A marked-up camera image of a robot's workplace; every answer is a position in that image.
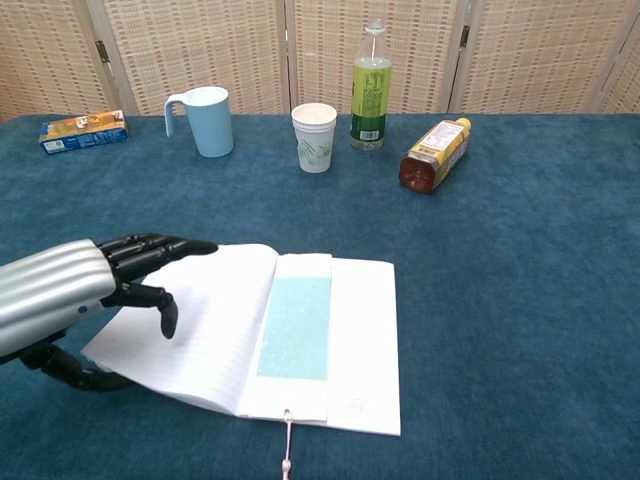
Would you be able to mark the orange and blue snack box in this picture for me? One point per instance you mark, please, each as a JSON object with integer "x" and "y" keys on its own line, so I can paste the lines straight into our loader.
{"x": 82, "y": 132}

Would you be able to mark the dark blue table cloth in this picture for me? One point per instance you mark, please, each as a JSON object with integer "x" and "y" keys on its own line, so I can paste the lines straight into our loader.
{"x": 500, "y": 300}

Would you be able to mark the green tea plastic bottle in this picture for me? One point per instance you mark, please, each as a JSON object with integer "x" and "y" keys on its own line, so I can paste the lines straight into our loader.
{"x": 371, "y": 100}

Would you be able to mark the white paper cup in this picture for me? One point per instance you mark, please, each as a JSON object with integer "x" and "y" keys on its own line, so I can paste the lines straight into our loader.
{"x": 315, "y": 145}

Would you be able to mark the amber bottle with yellow cap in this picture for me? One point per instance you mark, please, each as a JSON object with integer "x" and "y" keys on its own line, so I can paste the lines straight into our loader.
{"x": 440, "y": 150}

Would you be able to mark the woven folding screen panel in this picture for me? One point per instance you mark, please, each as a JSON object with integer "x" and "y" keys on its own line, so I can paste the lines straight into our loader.
{"x": 330, "y": 50}
{"x": 45, "y": 55}
{"x": 627, "y": 85}
{"x": 540, "y": 50}
{"x": 200, "y": 45}

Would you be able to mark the light blue plastic mug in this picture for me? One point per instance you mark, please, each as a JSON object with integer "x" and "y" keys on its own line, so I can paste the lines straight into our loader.
{"x": 212, "y": 125}

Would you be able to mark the light blue bookmark with tassel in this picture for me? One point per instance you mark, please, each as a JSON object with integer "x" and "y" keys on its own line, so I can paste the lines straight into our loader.
{"x": 295, "y": 330}

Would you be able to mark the black screen hinge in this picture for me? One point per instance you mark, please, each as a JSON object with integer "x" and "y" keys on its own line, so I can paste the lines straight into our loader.
{"x": 465, "y": 36}
{"x": 103, "y": 52}

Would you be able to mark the white notebook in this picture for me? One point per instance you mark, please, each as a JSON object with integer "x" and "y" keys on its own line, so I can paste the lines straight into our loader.
{"x": 365, "y": 350}

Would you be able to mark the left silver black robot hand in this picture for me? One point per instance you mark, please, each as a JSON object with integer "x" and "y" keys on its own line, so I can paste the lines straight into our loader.
{"x": 50, "y": 290}

